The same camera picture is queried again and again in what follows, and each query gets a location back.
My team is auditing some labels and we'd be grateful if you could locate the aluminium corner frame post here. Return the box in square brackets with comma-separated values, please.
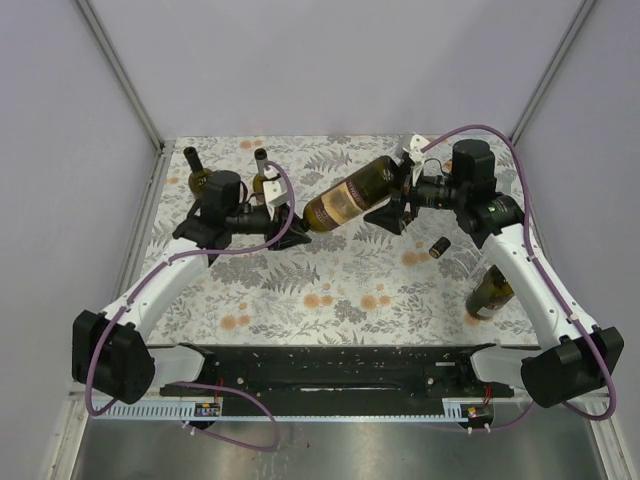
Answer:
[73, 0, 165, 153]

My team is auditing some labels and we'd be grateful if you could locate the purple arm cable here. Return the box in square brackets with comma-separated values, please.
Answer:
[84, 160, 296, 454]
[419, 123, 619, 436]

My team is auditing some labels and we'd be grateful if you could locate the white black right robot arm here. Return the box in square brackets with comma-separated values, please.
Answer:
[364, 134, 624, 408]

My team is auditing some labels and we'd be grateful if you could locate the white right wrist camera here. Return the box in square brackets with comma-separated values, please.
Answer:
[395, 132, 430, 176]

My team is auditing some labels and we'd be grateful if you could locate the floral patterned table mat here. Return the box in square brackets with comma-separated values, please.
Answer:
[144, 135, 536, 345]

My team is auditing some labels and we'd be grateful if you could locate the grey slotted cable duct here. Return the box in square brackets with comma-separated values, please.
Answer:
[103, 392, 468, 423]

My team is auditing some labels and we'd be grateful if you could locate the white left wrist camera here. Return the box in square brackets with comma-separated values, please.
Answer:
[262, 166, 290, 209]

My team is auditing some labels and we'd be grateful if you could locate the right aluminium frame post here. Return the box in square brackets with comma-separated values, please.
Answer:
[509, 0, 600, 145]

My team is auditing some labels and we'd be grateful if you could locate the green bottle black neck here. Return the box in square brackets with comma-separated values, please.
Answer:
[183, 146, 213, 198]

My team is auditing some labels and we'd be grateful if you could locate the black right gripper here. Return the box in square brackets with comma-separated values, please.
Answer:
[362, 160, 466, 236]

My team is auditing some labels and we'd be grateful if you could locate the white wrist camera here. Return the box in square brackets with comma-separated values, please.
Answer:
[262, 166, 290, 209]
[395, 132, 430, 176]

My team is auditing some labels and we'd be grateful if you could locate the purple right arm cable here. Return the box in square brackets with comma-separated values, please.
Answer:
[419, 123, 619, 436]

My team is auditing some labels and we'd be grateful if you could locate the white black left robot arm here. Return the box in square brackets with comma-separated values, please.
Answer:
[71, 161, 296, 415]

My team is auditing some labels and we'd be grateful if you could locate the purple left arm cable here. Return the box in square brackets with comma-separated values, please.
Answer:
[84, 160, 296, 454]

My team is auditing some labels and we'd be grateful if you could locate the green bottle silver neck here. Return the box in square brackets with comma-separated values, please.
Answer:
[252, 148, 268, 201]

